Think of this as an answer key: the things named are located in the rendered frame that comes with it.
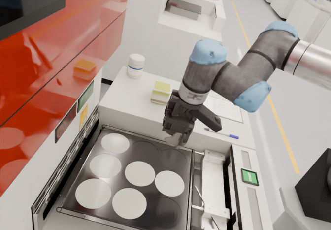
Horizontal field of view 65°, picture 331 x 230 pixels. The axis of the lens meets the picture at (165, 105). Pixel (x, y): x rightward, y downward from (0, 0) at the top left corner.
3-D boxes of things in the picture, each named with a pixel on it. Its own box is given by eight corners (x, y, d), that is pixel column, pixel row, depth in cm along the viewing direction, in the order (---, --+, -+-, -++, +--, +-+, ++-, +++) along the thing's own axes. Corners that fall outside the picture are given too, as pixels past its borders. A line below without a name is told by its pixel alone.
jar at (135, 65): (124, 76, 118) (127, 57, 113) (128, 69, 124) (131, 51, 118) (139, 80, 118) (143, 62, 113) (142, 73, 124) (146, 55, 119)
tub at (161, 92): (149, 102, 106) (152, 88, 102) (151, 92, 112) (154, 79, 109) (166, 106, 107) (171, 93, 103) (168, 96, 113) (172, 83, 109)
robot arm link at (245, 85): (285, 67, 54) (240, 43, 57) (256, 109, 51) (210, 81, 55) (276, 83, 61) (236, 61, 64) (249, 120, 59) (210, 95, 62)
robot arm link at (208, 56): (221, 61, 53) (188, 42, 56) (204, 100, 60) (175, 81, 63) (237, 49, 58) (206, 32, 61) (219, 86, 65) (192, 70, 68)
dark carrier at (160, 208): (61, 207, 69) (61, 206, 69) (104, 128, 98) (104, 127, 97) (184, 240, 70) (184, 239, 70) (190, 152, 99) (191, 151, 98)
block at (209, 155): (202, 159, 99) (205, 154, 98) (202, 153, 102) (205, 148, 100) (222, 165, 99) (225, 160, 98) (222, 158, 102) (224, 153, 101)
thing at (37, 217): (32, 234, 67) (30, 213, 61) (94, 128, 103) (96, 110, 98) (39, 236, 67) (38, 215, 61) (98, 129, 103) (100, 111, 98)
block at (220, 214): (201, 216, 79) (205, 211, 77) (201, 207, 82) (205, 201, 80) (226, 223, 79) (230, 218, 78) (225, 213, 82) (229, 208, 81)
